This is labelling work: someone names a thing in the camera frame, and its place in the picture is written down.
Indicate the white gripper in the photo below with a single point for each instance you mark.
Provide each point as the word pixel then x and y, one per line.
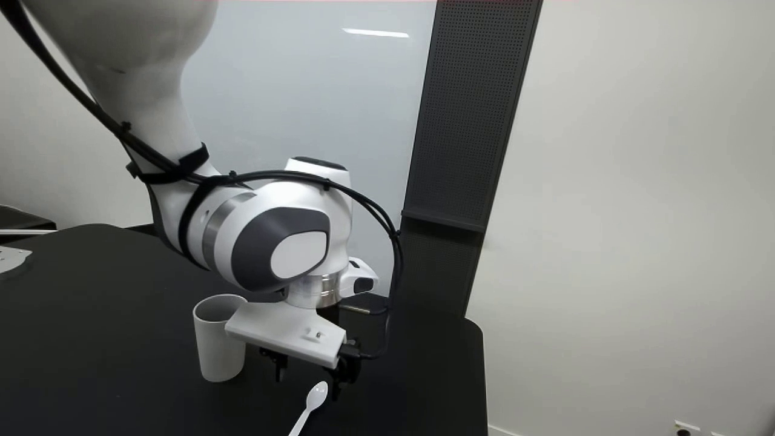
pixel 293 332

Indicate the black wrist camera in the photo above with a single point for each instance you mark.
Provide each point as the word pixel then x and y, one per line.
pixel 365 324

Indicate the whiteboard panel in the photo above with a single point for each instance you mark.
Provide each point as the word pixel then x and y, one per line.
pixel 322 92

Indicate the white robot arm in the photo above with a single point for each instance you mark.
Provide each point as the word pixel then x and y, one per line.
pixel 202 160

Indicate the black vertical post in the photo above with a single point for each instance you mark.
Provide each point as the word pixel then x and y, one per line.
pixel 475 71

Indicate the white plastic spoon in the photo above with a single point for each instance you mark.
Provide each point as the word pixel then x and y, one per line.
pixel 316 398

